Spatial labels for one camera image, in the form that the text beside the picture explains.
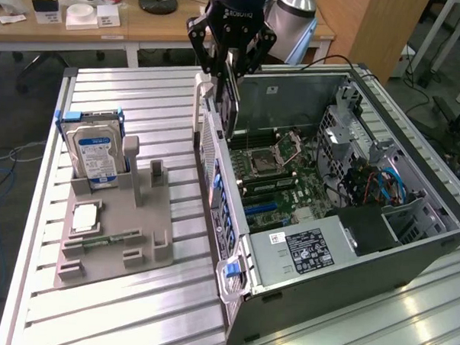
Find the graphics card with metal bracket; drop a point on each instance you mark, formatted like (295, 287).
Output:
(230, 100)

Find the hard disk in blue carrier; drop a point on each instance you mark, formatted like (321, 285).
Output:
(93, 151)

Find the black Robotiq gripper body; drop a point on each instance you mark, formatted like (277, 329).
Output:
(236, 20)

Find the metal socket cover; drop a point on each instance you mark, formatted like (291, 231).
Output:
(290, 144)

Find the white box with tape roll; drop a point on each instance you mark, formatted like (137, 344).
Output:
(82, 17)

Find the black round lamp base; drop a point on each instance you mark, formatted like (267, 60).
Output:
(158, 3)

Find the wooden cabinet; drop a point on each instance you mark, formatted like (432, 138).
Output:
(373, 33)

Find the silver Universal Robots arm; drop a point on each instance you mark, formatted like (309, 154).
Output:
(294, 18)

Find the blue expansion slot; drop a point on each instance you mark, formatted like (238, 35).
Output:
(259, 208)

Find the wooden desk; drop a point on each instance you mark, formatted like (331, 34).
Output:
(49, 34)

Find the black plastic shroud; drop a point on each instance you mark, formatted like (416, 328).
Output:
(368, 232)

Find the grey power supply unit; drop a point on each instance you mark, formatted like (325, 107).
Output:
(299, 252)

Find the metal disk bay cage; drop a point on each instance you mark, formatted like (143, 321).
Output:
(342, 143)

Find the black and white box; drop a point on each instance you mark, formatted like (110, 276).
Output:
(47, 11)

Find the white paper card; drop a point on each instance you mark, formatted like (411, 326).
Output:
(11, 18)

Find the silver CPU chip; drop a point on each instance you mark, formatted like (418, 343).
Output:
(85, 217)

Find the white labelled box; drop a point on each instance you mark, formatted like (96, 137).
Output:
(108, 16)

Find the grey parts rack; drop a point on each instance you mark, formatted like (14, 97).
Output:
(121, 221)

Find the green RAM stick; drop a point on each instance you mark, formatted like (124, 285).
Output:
(97, 242)

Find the green motherboard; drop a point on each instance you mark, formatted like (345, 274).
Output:
(286, 194)

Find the blue case latch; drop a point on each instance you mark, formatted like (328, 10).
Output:
(232, 270)

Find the CPU socket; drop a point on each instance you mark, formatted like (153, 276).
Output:
(263, 162)

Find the open black PC case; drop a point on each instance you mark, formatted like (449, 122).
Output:
(325, 260)

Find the installed RAM sticks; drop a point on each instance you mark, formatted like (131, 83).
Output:
(269, 185)

